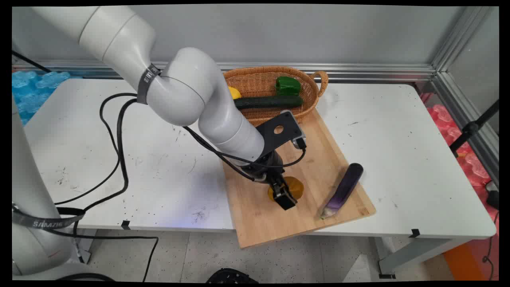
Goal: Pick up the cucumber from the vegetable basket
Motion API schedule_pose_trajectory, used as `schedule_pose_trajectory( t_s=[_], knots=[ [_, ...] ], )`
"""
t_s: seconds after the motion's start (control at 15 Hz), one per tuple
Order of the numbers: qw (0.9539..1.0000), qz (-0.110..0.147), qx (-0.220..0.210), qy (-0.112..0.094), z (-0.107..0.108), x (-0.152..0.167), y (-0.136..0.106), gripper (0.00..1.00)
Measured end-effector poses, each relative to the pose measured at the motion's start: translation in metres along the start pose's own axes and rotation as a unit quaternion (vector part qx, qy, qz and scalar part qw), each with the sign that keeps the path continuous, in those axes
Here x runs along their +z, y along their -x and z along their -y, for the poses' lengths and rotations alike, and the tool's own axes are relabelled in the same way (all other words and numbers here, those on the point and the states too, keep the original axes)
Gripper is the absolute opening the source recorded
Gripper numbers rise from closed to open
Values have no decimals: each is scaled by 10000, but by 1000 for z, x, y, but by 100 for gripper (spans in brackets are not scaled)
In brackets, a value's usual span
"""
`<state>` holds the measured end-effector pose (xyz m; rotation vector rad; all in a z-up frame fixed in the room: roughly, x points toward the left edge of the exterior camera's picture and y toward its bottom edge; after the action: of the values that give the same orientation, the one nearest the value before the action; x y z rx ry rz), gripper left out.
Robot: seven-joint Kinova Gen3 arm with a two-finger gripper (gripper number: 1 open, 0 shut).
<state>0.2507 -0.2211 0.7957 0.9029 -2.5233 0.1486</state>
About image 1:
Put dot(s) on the horizontal aluminium frame rail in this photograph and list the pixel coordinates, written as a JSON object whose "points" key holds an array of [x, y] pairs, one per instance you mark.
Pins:
{"points": [[358, 71]]}

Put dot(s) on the grey table leg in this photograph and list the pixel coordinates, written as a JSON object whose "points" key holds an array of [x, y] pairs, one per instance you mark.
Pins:
{"points": [[414, 255]]}

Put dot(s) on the black tripod stand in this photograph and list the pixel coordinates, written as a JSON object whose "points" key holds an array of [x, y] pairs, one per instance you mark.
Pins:
{"points": [[472, 128]]}

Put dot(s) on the purple toy eggplant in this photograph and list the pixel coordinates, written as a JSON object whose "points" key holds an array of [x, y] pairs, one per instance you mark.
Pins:
{"points": [[344, 189]]}

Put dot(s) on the yellow toy bell pepper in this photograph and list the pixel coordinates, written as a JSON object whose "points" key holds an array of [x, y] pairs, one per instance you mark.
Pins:
{"points": [[234, 93]]}

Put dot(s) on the orange floor panel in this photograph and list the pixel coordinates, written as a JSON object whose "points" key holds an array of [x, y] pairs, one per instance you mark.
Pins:
{"points": [[464, 263]]}

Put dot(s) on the dark green toy cucumber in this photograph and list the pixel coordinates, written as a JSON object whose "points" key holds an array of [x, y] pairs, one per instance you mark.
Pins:
{"points": [[275, 102]]}

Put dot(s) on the green toy bell pepper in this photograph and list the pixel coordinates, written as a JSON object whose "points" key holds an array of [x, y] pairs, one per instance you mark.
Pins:
{"points": [[287, 85]]}

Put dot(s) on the round black floor object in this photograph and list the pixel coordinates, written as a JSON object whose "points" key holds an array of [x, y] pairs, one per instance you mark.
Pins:
{"points": [[231, 276]]}

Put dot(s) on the blue foam floor mat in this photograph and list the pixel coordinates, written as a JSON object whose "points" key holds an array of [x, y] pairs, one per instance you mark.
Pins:
{"points": [[32, 91]]}

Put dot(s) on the slanted aluminium frame rail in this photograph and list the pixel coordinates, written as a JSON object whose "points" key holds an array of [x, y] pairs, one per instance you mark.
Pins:
{"points": [[466, 79]]}

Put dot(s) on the red foam floor mat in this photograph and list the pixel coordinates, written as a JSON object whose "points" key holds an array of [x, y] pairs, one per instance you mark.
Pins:
{"points": [[470, 159]]}

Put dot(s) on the orange brown toy potato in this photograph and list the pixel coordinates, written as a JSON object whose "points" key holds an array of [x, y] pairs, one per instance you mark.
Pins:
{"points": [[297, 186]]}

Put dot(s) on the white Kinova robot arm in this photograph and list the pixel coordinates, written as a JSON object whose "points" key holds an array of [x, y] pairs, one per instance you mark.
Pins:
{"points": [[119, 36]]}

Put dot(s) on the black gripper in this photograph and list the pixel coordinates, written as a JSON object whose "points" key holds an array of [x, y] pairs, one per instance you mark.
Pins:
{"points": [[265, 167]]}

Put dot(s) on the woven wicker basket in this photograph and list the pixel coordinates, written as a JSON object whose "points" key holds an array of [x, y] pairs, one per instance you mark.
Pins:
{"points": [[259, 79]]}

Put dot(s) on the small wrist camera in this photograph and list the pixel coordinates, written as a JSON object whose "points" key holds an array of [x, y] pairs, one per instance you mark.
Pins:
{"points": [[300, 142]]}

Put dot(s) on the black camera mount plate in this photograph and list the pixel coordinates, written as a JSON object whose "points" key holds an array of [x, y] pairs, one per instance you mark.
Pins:
{"points": [[285, 137]]}

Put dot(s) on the wooden cutting board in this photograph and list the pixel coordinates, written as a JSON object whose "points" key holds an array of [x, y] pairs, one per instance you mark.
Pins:
{"points": [[318, 159]]}

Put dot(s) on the black tape piece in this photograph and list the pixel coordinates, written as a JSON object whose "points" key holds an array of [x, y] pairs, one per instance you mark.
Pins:
{"points": [[415, 233], [126, 225]]}

